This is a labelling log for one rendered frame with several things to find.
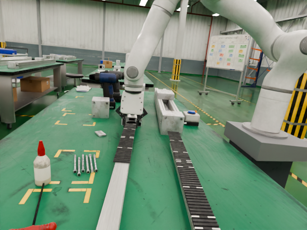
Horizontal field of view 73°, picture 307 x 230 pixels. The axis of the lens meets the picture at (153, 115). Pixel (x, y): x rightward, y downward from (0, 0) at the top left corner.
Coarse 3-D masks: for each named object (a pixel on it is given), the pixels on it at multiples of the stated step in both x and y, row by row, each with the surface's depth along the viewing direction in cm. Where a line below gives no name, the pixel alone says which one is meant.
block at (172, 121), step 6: (162, 114) 95; (168, 114) 95; (174, 114) 96; (180, 114) 97; (162, 120) 93; (168, 120) 94; (174, 120) 94; (180, 120) 94; (162, 126) 94; (168, 126) 94; (174, 126) 94; (180, 126) 94; (162, 132) 95; (180, 132) 95
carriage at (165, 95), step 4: (156, 92) 142; (160, 92) 133; (164, 92) 135; (168, 92) 136; (172, 92) 138; (156, 96) 139; (160, 96) 132; (164, 96) 132; (168, 96) 132; (172, 96) 132; (164, 100) 134
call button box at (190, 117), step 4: (184, 112) 116; (188, 116) 111; (192, 116) 111; (196, 116) 111; (184, 120) 114; (188, 120) 112; (192, 120) 112; (196, 120) 112; (188, 124) 112; (192, 124) 112; (196, 124) 113
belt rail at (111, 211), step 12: (120, 168) 58; (120, 180) 53; (108, 192) 48; (120, 192) 48; (108, 204) 44; (120, 204) 44; (108, 216) 41; (120, 216) 42; (96, 228) 38; (108, 228) 38
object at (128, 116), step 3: (126, 114) 104; (129, 114) 107; (141, 114) 104; (126, 117) 102; (129, 117) 102; (132, 117) 102; (135, 117) 102; (126, 120) 102; (129, 120) 102; (132, 120) 102; (135, 120) 102; (141, 120) 103; (141, 123) 103
